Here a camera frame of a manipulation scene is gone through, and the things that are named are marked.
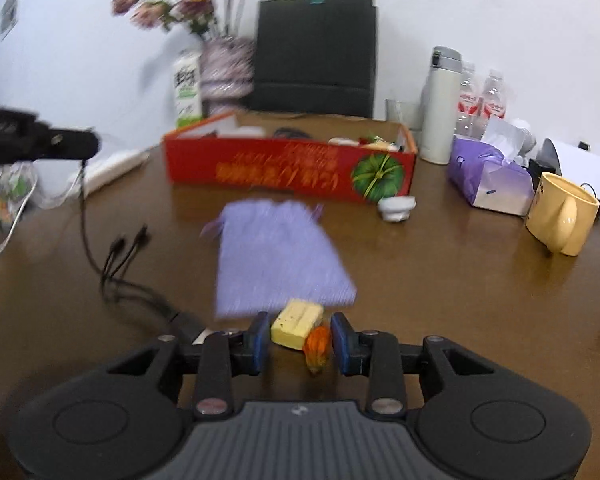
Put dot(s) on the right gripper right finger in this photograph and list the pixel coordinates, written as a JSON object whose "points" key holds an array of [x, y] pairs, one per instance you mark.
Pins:
{"points": [[471, 417]]}

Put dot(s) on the white thermos bottle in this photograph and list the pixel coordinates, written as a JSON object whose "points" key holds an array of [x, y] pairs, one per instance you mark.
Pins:
{"points": [[439, 105]]}

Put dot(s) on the white small jar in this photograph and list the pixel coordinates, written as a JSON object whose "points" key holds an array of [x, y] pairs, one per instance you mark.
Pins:
{"points": [[396, 209]]}

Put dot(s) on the clear water bottle left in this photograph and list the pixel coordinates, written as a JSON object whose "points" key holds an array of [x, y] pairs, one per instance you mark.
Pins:
{"points": [[468, 101]]}

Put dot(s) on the white green milk carton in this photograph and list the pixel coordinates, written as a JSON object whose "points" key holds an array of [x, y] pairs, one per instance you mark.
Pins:
{"points": [[187, 88]]}

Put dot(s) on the yellow ceramic mug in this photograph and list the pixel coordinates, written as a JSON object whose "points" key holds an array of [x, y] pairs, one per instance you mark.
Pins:
{"points": [[561, 215]]}

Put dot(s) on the clear water bottle right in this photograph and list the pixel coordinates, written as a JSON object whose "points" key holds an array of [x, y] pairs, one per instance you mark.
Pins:
{"points": [[494, 102]]}

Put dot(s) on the red cardboard box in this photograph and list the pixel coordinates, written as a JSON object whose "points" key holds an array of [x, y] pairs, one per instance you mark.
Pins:
{"points": [[306, 154]]}

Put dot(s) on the white power strip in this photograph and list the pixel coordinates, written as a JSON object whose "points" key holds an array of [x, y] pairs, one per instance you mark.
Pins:
{"points": [[104, 171]]}

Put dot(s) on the purple speckled vase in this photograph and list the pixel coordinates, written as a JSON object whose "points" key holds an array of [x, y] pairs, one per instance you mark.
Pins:
{"points": [[226, 74]]}

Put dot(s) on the purple tissue pack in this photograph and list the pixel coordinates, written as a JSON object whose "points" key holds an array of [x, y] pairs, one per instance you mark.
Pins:
{"points": [[490, 172]]}

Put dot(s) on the small orange figurine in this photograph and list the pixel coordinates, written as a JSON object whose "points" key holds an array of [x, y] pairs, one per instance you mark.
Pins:
{"points": [[316, 349]]}

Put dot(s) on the purple knitted pouch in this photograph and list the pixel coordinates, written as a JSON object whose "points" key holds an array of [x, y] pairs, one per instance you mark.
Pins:
{"points": [[273, 252]]}

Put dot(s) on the clear water bottle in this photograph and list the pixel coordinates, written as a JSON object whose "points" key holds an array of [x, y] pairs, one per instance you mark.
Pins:
{"points": [[494, 102], [468, 101]]}

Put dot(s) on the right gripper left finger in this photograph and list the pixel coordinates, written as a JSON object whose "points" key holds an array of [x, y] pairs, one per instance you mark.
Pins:
{"points": [[129, 417]]}

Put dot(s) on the black paper bag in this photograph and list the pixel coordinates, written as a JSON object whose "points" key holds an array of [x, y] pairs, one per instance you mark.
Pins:
{"points": [[315, 57]]}

